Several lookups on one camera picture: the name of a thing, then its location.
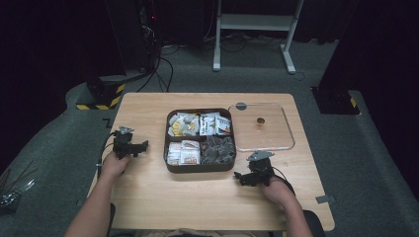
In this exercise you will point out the black equipment rack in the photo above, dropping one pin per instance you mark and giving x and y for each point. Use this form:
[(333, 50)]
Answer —
[(148, 33)]

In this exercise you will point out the person's left hand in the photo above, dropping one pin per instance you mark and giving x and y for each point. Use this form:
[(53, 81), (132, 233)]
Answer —
[(113, 165)]

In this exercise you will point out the grey tape piece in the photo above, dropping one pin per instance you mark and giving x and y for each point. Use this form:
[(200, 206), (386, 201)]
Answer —
[(324, 199)]

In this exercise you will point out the pile of yellow grey packets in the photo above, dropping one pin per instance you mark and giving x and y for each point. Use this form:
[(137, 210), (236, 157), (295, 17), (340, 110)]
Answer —
[(183, 125)]

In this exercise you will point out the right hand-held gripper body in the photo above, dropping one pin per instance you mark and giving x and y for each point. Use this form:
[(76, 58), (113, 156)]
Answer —
[(261, 168)]

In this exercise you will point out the pile of dark packets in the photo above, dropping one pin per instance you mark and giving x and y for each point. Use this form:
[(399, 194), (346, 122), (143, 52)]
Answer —
[(217, 149)]

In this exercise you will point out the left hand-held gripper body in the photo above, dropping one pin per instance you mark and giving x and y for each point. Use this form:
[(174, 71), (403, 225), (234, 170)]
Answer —
[(122, 144)]

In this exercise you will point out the black yellow striped base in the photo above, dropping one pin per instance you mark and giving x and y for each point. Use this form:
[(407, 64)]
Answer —
[(105, 94)]

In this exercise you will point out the pile of white green packets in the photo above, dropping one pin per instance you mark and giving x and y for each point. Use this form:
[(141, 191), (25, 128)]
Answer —
[(214, 125)]

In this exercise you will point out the clear square lid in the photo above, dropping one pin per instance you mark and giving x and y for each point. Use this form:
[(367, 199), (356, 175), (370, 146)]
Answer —
[(273, 131)]

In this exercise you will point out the black stand base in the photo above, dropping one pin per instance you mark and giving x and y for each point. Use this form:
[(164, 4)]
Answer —
[(334, 100)]

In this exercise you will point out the pile of white orange packets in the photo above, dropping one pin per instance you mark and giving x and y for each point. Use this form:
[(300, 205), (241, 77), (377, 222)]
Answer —
[(184, 153)]

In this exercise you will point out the white metal stand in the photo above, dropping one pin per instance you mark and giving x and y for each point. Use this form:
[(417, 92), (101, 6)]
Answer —
[(253, 22)]

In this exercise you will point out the metal tripod legs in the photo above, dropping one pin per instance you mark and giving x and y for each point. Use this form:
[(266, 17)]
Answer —
[(15, 194)]

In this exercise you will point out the brown compartment tray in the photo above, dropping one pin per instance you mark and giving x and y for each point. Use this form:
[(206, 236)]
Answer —
[(199, 168)]

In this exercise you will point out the person's right hand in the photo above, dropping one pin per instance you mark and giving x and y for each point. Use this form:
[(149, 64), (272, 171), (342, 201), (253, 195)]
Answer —
[(277, 191)]

